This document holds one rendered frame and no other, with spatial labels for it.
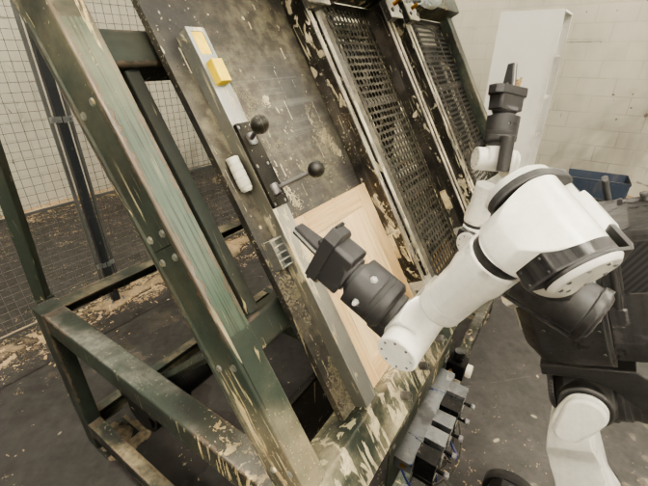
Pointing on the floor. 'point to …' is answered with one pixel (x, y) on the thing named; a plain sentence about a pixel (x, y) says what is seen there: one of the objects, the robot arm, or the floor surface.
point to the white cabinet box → (530, 67)
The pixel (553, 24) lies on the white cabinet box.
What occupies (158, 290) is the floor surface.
